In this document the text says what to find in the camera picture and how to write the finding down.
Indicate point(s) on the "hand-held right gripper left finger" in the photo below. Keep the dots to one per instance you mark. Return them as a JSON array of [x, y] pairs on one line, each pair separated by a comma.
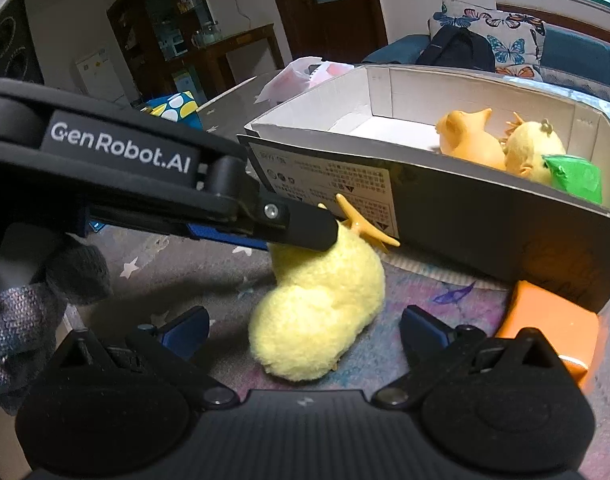
[[185, 332]]

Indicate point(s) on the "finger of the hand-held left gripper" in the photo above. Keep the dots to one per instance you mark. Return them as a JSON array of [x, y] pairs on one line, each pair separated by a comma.
[[210, 232], [300, 225]]

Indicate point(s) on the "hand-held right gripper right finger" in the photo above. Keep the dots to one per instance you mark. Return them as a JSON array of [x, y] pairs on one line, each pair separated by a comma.
[[425, 332]]

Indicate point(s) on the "yellow plush chick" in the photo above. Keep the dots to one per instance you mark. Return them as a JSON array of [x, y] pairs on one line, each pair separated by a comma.
[[527, 150], [315, 320]]

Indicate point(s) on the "grey cardboard box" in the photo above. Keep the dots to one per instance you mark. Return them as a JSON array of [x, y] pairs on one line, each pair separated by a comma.
[[460, 230]]

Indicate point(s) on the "orange packet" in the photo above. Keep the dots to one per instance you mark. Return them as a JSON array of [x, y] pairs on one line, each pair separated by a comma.
[[550, 320]]

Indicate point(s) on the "orange rubber chick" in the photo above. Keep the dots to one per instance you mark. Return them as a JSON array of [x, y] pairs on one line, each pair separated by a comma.
[[465, 135]]

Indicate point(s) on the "green packet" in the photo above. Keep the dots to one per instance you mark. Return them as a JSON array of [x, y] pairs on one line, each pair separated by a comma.
[[575, 177]]

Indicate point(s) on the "person's left hand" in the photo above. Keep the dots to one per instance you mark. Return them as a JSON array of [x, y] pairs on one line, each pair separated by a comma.
[[25, 320]]

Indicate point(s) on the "grey star print tablecloth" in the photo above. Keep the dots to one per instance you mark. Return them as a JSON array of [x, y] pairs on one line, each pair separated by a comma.
[[425, 290]]

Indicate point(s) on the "white refrigerator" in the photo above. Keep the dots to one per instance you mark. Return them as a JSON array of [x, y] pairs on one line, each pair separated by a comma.
[[100, 77]]

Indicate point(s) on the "blue polka dot box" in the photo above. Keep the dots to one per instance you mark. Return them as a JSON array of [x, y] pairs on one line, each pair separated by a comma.
[[177, 105]]

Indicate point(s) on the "dark wooden display cabinet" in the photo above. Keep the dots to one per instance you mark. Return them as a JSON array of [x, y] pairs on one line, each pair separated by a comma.
[[160, 25]]

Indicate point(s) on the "pink plastic bag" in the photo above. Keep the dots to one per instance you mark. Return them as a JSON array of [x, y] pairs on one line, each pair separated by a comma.
[[295, 77]]

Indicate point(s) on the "glass jar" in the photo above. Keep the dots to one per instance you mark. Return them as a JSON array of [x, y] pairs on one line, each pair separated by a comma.
[[207, 35]]

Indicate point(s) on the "dark wooden side table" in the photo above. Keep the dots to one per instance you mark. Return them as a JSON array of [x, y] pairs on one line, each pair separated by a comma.
[[245, 47]]

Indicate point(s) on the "dark wooden door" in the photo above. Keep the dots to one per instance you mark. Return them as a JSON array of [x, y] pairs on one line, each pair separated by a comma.
[[335, 20]]

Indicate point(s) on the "black backpack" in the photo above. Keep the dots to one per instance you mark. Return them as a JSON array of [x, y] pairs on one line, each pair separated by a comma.
[[455, 50]]

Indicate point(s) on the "butterfly print pillow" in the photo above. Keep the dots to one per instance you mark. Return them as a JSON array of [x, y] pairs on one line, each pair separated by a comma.
[[510, 45]]

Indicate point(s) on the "teal sofa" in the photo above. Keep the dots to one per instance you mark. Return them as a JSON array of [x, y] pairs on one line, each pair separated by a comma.
[[580, 52]]

